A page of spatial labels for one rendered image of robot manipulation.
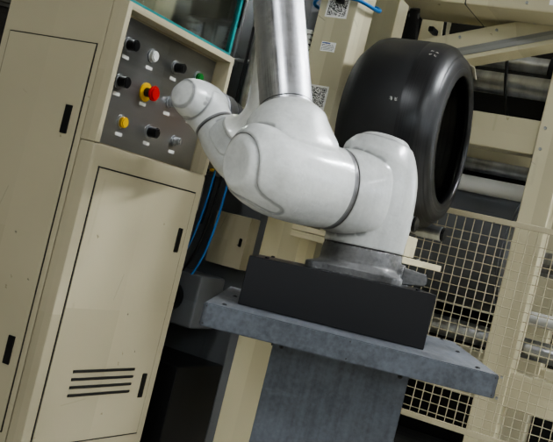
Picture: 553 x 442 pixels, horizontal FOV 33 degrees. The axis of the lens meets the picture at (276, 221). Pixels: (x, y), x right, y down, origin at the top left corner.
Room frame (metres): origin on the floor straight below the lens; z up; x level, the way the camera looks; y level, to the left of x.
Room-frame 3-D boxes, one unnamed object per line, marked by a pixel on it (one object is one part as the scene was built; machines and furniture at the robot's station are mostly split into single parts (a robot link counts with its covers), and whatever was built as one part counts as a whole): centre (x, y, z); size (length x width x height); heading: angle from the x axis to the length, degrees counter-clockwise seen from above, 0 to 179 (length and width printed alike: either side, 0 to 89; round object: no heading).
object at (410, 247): (2.75, -0.23, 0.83); 0.36 x 0.09 x 0.06; 63
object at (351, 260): (1.80, -0.19, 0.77); 0.22 x 0.18 x 0.06; 77
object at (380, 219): (1.80, -0.16, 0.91); 0.18 x 0.16 x 0.22; 124
